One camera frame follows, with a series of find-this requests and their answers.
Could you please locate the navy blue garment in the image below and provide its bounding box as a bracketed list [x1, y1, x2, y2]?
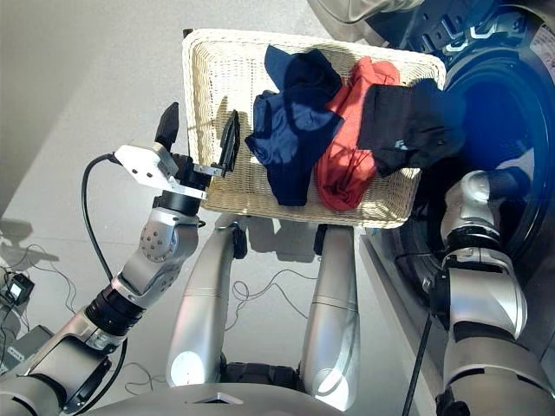
[244, 43, 346, 207]

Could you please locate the black garment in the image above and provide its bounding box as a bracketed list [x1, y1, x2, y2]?
[356, 79, 467, 178]

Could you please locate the pale woven basket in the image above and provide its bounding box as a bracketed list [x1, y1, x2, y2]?
[180, 28, 448, 231]

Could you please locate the grey washing machine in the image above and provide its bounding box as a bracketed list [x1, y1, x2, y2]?
[359, 0, 555, 416]

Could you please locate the red garment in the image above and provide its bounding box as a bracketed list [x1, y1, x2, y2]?
[313, 55, 402, 212]

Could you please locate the black power adapter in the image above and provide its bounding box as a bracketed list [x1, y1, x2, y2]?
[3, 271, 36, 305]

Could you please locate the black robot pelvis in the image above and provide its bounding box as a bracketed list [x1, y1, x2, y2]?
[219, 361, 305, 387]

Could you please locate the silver robot torso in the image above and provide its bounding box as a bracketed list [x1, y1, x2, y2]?
[86, 380, 349, 416]

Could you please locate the grey box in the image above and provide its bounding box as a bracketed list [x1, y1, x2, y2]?
[0, 324, 58, 376]

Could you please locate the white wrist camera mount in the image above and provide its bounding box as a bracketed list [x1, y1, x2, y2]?
[113, 143, 209, 201]

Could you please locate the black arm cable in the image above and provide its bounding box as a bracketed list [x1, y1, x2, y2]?
[64, 153, 129, 413]
[400, 302, 435, 416]

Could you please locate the thin black floor cable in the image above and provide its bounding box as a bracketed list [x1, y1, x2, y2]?
[0, 242, 82, 331]
[231, 267, 323, 322]

